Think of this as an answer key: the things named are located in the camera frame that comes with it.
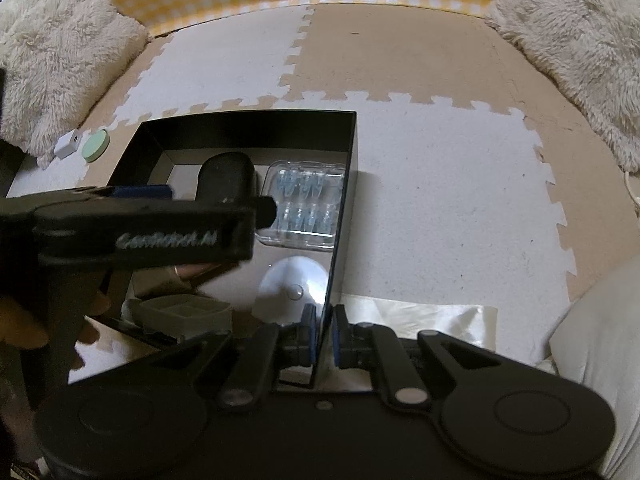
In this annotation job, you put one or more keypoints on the white plastic sheet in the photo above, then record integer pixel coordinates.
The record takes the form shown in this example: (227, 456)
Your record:
(425, 320)

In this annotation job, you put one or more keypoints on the cream leather cushion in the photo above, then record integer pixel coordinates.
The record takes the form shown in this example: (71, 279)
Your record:
(610, 340)

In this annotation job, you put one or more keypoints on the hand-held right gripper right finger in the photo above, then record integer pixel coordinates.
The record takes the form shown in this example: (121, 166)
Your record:
(338, 337)

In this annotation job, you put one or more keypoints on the white fluffy cushion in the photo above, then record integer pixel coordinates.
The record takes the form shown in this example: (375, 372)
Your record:
(580, 40)
(60, 45)

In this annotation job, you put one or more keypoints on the green round tin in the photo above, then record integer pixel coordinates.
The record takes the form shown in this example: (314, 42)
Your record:
(96, 146)

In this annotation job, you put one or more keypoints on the beige foam puzzle mat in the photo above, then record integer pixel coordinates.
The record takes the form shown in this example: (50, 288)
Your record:
(425, 50)

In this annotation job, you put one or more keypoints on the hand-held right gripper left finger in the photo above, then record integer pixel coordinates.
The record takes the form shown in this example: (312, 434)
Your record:
(312, 337)

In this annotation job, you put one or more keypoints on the black rounded case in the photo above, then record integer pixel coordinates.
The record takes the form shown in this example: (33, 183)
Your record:
(227, 175)

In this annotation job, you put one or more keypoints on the white charger cube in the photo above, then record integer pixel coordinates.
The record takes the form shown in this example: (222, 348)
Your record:
(67, 145)

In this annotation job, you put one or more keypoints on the black box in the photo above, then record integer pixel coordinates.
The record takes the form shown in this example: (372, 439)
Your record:
(345, 160)

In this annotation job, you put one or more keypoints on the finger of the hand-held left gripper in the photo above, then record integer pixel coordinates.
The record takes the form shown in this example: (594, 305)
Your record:
(140, 192)

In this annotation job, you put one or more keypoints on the white round dish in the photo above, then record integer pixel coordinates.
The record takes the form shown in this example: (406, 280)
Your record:
(295, 285)

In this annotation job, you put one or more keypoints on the clear plastic case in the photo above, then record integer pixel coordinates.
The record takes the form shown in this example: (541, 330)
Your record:
(305, 205)

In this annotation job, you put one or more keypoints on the white compartment container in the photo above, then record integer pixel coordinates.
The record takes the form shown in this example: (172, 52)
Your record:
(185, 315)

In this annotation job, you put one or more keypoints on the white foam puzzle mat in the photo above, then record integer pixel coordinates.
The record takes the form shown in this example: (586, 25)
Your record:
(55, 175)
(220, 65)
(450, 200)

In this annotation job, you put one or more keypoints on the person's left hand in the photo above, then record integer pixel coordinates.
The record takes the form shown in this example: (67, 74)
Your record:
(150, 280)

